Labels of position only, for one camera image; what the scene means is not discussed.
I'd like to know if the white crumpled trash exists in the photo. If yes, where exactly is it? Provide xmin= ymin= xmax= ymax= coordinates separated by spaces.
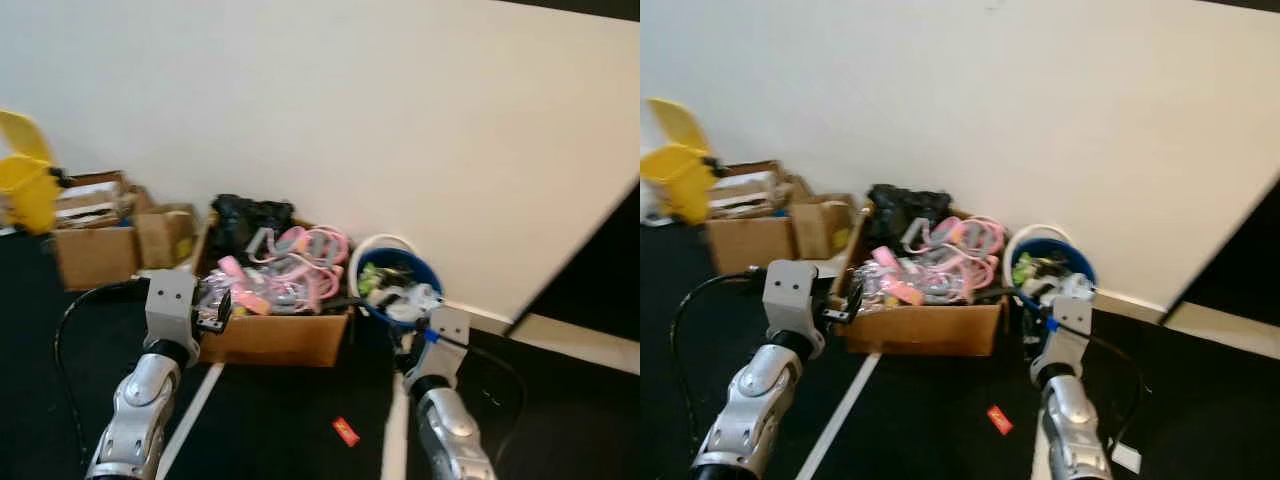
xmin=385 ymin=284 xmax=442 ymax=323
xmin=1050 ymin=274 xmax=1096 ymax=306

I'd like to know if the crinkled silver foil wrapper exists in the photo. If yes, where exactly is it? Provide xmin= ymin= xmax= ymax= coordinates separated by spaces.
xmin=858 ymin=265 xmax=901 ymax=306
xmin=196 ymin=272 xmax=239 ymax=313

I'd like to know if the large brown cardboard box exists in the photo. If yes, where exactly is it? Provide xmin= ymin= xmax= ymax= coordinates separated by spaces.
xmin=838 ymin=205 xmax=1007 ymax=358
xmin=195 ymin=210 xmax=354 ymax=368

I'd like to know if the small brown cardboard box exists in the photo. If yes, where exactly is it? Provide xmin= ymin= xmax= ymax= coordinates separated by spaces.
xmin=135 ymin=203 xmax=199 ymax=269
xmin=790 ymin=193 xmax=859 ymax=261

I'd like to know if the black plastic bag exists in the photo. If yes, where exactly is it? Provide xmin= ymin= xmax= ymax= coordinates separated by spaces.
xmin=865 ymin=184 xmax=954 ymax=247
xmin=210 ymin=193 xmax=297 ymax=263

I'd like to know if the medium brown cardboard box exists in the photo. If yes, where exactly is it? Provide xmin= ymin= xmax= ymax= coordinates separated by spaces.
xmin=52 ymin=170 xmax=151 ymax=292
xmin=705 ymin=160 xmax=816 ymax=277

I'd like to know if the white floor tape strip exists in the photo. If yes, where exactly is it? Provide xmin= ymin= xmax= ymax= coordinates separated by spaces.
xmin=795 ymin=352 xmax=882 ymax=480
xmin=155 ymin=362 xmax=227 ymax=480

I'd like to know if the large black floor mat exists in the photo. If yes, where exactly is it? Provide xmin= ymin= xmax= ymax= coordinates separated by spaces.
xmin=0 ymin=225 xmax=641 ymax=480
xmin=640 ymin=215 xmax=1280 ymax=480

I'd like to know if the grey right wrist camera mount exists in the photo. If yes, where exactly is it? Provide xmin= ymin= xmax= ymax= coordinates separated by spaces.
xmin=1030 ymin=297 xmax=1093 ymax=387
xmin=403 ymin=305 xmax=472 ymax=393

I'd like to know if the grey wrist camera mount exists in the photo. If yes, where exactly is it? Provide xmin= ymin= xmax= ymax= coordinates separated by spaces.
xmin=403 ymin=305 xmax=472 ymax=393
xmin=762 ymin=260 xmax=834 ymax=359
xmin=145 ymin=268 xmax=202 ymax=347
xmin=1030 ymin=297 xmax=1093 ymax=387

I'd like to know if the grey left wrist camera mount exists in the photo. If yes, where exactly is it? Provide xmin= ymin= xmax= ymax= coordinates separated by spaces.
xmin=762 ymin=260 xmax=834 ymax=359
xmin=145 ymin=268 xmax=202 ymax=347

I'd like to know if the blue bucket white handle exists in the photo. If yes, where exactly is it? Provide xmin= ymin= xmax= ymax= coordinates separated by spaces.
xmin=1003 ymin=224 xmax=1099 ymax=348
xmin=348 ymin=234 xmax=445 ymax=348

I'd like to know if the pink strap bundle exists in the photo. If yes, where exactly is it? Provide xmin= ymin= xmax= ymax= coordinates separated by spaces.
xmin=215 ymin=225 xmax=352 ymax=316
xmin=872 ymin=215 xmax=1007 ymax=307

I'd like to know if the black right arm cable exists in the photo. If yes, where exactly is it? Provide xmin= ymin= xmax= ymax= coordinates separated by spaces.
xmin=1083 ymin=333 xmax=1152 ymax=453
xmin=438 ymin=333 xmax=528 ymax=468

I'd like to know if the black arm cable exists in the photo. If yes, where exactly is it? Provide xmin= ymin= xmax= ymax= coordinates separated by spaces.
xmin=670 ymin=267 xmax=767 ymax=453
xmin=438 ymin=333 xmax=528 ymax=468
xmin=55 ymin=278 xmax=151 ymax=468
xmin=1083 ymin=333 xmax=1152 ymax=453

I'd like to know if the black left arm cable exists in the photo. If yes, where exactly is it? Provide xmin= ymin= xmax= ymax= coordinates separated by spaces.
xmin=55 ymin=278 xmax=151 ymax=468
xmin=670 ymin=267 xmax=767 ymax=453

